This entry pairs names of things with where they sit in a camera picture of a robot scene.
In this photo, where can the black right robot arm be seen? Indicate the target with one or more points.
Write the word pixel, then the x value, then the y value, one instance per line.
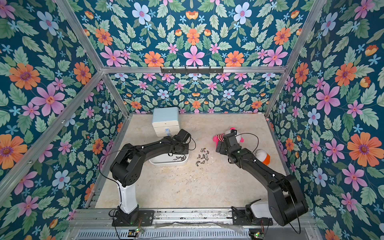
pixel 286 201

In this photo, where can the black hook rail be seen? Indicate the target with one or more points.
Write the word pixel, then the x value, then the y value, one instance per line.
pixel 191 70

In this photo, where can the pile of wing nuts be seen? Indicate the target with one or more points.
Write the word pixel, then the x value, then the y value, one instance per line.
pixel 178 158

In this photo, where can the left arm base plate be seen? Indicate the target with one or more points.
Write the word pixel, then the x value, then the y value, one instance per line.
pixel 137 217

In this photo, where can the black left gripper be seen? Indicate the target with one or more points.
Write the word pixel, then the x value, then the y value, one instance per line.
pixel 186 151

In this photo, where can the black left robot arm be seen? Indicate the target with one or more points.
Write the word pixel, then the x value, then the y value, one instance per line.
pixel 127 167

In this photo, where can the pink white striped plush toy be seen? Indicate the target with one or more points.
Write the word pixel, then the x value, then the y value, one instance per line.
pixel 220 137

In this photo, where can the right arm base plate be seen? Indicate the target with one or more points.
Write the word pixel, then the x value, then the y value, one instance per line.
pixel 252 216

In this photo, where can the pale blue drawer box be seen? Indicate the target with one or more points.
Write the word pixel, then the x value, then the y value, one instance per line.
pixel 166 121

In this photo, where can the white storage tray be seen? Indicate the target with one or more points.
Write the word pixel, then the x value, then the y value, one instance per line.
pixel 165 161

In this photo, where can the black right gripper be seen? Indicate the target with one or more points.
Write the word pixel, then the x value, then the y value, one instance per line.
pixel 222 146

